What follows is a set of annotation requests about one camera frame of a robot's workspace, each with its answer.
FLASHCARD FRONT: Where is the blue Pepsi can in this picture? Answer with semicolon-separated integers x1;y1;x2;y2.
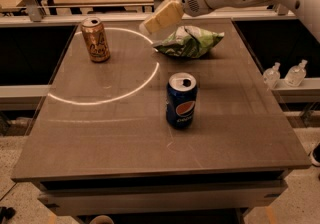
166;72;198;129

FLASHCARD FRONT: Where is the right metal railing post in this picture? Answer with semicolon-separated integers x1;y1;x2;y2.
276;4;289;15

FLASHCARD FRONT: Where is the clear sanitizer bottle right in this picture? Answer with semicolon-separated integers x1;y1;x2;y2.
284;60;308;87

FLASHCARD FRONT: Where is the clear sanitizer bottle left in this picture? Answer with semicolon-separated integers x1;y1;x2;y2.
263;62;280;89

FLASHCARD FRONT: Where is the green chip bag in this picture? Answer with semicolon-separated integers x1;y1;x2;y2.
153;26;224;59

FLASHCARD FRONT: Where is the black object on floor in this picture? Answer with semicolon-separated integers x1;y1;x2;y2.
0;207;16;224

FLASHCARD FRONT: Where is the clear sanitizer bottle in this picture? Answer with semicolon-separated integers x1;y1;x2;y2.
284;60;308;87
263;62;280;89

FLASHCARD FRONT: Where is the orange soda can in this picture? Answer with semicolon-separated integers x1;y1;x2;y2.
81;17;110;63

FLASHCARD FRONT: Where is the grey table drawer frame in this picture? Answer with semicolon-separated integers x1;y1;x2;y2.
39;172;287;216

